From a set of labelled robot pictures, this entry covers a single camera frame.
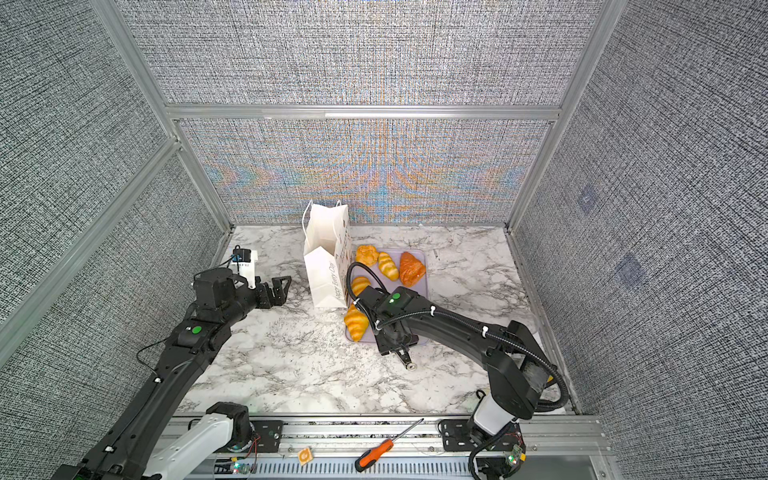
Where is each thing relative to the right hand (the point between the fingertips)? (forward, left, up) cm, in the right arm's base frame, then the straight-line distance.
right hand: (392, 344), depth 81 cm
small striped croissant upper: (+30, +1, -4) cm, 30 cm away
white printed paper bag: (+17, +17, +19) cm, 30 cm away
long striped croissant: (+8, +11, -3) cm, 14 cm away
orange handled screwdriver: (-24, +4, -7) cm, 25 cm away
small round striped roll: (+22, +11, -4) cm, 25 cm away
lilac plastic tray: (+10, +3, +15) cm, 19 cm away
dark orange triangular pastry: (+29, -7, -4) cm, 30 cm away
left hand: (+11, +30, +15) cm, 35 cm away
